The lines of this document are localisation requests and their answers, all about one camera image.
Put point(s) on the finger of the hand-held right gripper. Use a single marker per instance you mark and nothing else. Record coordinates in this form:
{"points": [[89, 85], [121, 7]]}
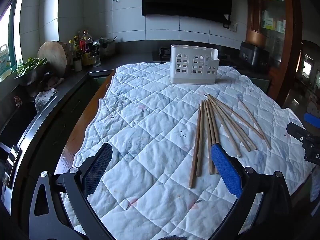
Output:
{"points": [[298, 131], [312, 120]]}

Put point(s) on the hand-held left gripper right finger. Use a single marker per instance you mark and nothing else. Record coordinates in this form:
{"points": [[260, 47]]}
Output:
{"points": [[225, 170]]}

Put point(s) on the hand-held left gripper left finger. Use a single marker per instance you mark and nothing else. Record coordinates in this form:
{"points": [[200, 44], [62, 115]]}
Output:
{"points": [[100, 165]]}

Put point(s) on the bunch of wooden chopsticks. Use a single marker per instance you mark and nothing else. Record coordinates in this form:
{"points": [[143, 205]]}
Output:
{"points": [[209, 112]]}

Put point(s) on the white plastic utensil holder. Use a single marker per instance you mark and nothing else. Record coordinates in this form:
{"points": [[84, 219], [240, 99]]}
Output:
{"points": [[190, 78]]}

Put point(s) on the person's right forearm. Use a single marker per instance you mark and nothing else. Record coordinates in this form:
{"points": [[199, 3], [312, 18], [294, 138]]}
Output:
{"points": [[315, 187]]}

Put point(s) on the green base cabinet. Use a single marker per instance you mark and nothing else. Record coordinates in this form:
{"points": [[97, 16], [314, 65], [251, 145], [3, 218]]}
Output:
{"points": [[98, 81], [260, 86]]}

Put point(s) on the white quilted mat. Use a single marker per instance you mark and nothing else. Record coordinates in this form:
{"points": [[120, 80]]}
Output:
{"points": [[150, 130]]}

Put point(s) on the white rag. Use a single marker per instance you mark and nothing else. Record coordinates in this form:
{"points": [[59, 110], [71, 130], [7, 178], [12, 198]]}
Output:
{"points": [[45, 97]]}

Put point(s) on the black rice cooker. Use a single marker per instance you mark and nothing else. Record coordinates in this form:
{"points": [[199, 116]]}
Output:
{"points": [[255, 55]]}

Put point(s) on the pink raw meat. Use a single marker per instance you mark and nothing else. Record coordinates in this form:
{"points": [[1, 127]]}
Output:
{"points": [[53, 82]]}

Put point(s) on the dark sink basin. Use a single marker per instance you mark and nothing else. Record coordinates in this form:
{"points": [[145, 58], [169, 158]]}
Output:
{"points": [[15, 122]]}

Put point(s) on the copper inner pot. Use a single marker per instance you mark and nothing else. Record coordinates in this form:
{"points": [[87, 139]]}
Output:
{"points": [[255, 38]]}

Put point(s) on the small white jar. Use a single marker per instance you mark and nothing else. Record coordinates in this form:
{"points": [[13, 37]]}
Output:
{"points": [[78, 65]]}

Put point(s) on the glass shaker jar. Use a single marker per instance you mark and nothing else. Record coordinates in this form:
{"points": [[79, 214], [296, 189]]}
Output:
{"points": [[97, 59]]}

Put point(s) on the yellow label jar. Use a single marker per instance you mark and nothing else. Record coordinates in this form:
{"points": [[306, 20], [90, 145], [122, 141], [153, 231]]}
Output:
{"points": [[87, 59]]}

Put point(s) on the metal bowl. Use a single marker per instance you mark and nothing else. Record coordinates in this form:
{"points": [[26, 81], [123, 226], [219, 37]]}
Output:
{"points": [[30, 80]]}

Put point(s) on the metal pressure cooker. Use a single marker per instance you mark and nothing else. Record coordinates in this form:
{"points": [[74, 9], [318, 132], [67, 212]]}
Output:
{"points": [[107, 48]]}

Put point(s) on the slim condiment bottle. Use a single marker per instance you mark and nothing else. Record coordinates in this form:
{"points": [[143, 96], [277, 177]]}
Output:
{"points": [[71, 51]]}

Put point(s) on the round wooden cutting board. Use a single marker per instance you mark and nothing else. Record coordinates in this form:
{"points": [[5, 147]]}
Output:
{"points": [[52, 55]]}

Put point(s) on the yellow cap bottle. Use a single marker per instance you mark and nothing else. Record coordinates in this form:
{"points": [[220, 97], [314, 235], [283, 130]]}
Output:
{"points": [[75, 46]]}

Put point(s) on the red liquid bottle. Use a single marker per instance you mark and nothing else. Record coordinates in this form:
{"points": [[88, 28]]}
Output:
{"points": [[86, 43]]}

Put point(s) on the bowl of green vegetables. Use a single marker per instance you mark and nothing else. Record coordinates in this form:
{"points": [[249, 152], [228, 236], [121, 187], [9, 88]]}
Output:
{"points": [[30, 65]]}

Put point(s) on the wooden glass-door cabinet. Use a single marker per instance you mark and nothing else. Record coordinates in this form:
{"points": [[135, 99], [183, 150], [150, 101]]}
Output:
{"points": [[252, 5]]}

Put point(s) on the white detergent jug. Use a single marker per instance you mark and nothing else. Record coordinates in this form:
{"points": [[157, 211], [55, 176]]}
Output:
{"points": [[3, 62]]}

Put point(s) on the window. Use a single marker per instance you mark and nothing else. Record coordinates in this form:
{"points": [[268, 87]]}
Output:
{"points": [[6, 25]]}

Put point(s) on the white wall socket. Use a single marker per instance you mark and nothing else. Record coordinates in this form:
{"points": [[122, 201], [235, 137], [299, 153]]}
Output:
{"points": [[233, 27]]}

